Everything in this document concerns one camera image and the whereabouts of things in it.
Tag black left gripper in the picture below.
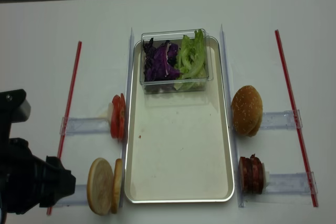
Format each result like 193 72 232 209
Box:
1 138 76 214

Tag bun slice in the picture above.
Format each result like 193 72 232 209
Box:
87 158 113 216
111 158 123 214

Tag clear tomato feeder channel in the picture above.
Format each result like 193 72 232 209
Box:
60 118 110 136

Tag outer tomato slice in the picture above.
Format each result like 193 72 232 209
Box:
110 95 120 138

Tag green lettuce leaves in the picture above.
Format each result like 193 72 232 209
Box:
174 29 207 91

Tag stack of meat patties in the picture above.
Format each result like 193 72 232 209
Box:
238 154 265 194

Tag clear bun bottom channel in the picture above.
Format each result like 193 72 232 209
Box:
54 185 88 207

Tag clear bun channel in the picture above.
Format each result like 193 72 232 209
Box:
54 185 88 207
260 110 302 130

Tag white pusher block left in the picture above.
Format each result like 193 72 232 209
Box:
107 102 114 125

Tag white pusher block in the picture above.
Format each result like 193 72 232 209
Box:
262 163 270 190
107 102 114 125

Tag silver metal tray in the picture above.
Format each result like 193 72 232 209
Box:
124 37 235 204

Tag purple cabbage leaves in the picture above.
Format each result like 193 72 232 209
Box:
142 38 181 82

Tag clear plastic salad box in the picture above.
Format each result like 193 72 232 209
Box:
139 29 213 94

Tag front sesame bun top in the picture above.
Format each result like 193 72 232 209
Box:
231 86 263 136

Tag sesame bun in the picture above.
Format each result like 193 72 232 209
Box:
248 115 263 137
231 86 263 136

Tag rear sesame bun top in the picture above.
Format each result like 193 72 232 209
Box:
248 115 263 137

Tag white pusher block right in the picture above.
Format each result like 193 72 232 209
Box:
262 163 270 190

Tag clear bun top channel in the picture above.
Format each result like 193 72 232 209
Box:
260 110 302 130

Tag clear patty feeder channel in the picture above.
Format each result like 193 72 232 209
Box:
262 172 318 195

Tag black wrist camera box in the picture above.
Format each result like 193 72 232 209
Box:
1 89 31 143

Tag left red rail strip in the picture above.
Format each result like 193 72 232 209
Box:
46 40 83 216

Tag red rail strip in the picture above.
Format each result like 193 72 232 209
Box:
275 29 319 208
46 40 83 216

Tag right red rail strip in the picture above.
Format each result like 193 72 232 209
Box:
275 29 319 208

